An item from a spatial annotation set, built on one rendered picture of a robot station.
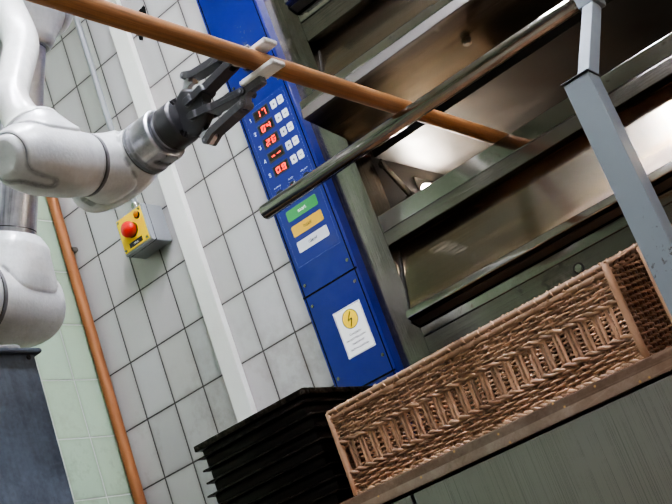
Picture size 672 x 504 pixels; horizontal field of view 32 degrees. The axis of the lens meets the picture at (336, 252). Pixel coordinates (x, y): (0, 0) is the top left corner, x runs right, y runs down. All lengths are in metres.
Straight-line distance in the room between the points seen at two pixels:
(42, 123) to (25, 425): 0.49
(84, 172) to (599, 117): 0.77
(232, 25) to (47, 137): 1.07
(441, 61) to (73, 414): 1.23
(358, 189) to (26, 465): 0.98
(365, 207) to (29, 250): 0.73
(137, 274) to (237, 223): 0.34
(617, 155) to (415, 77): 0.91
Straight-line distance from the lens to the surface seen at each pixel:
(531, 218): 2.29
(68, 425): 2.87
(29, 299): 2.18
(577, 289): 1.69
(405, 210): 2.44
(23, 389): 1.99
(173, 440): 2.84
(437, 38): 2.33
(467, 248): 2.36
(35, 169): 1.77
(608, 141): 1.58
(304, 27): 2.68
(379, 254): 2.47
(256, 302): 2.67
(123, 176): 1.88
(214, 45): 1.68
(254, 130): 2.68
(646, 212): 1.55
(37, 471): 1.94
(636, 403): 1.61
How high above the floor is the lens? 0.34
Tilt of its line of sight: 19 degrees up
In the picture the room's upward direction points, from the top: 21 degrees counter-clockwise
